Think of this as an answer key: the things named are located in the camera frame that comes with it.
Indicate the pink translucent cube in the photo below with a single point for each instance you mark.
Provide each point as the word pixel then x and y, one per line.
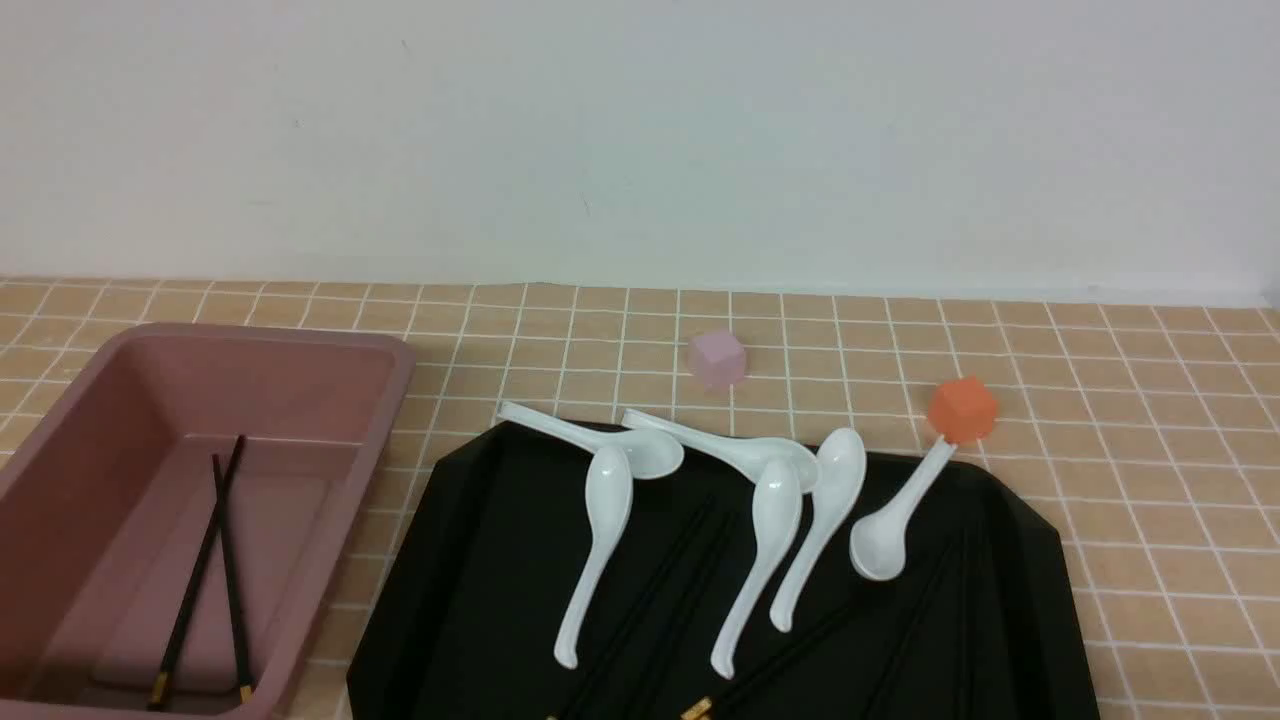
pixel 717 359

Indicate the black chopstick in bin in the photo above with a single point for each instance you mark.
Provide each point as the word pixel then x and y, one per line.
pixel 167 671
pixel 238 627

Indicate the black plastic tray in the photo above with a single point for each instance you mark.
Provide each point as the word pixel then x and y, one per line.
pixel 465 625

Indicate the black chopstick in bin left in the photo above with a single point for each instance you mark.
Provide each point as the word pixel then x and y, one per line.
pixel 167 671

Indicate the orange cube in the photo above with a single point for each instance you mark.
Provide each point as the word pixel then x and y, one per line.
pixel 963 410

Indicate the black chopstick on tray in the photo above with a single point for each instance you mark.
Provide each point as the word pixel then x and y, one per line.
pixel 644 693
pixel 761 680
pixel 930 673
pixel 635 613

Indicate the black chopstick in bin right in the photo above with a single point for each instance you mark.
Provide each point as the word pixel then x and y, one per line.
pixel 238 627

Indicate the pink plastic bin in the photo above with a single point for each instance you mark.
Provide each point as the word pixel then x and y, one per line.
pixel 106 503

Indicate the white ceramic soup spoon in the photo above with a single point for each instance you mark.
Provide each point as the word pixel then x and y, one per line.
pixel 877 542
pixel 748 456
pixel 650 453
pixel 609 492
pixel 777 504
pixel 842 463

